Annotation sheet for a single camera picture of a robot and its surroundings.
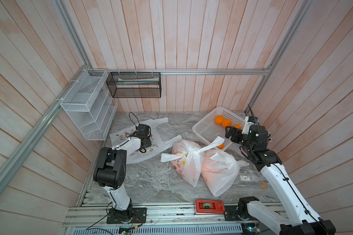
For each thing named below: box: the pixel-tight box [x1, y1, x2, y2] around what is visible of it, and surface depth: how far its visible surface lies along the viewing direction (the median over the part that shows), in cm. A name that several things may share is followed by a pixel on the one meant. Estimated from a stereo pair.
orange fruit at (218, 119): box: [214, 115, 225, 125], surface depth 113 cm
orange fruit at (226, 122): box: [221, 118, 232, 129], surface depth 109 cm
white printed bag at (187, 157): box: [160, 136, 226, 188], surface depth 81 cm
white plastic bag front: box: [200, 149, 251, 198], surface depth 81 cm
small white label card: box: [239, 175, 251, 182], surface depth 87 cm
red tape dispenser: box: [195, 199, 226, 214], surface depth 73 cm
